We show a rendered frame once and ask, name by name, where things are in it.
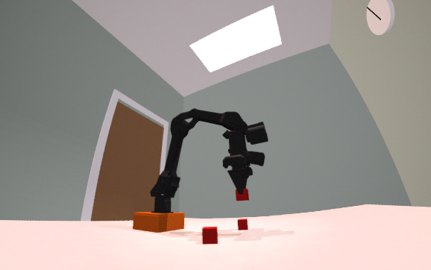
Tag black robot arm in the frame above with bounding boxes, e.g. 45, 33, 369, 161
151, 108, 268, 213

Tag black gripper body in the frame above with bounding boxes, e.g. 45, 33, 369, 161
223, 144, 253, 175

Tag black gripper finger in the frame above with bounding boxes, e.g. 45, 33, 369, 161
244, 173, 251, 189
227, 168, 248, 195

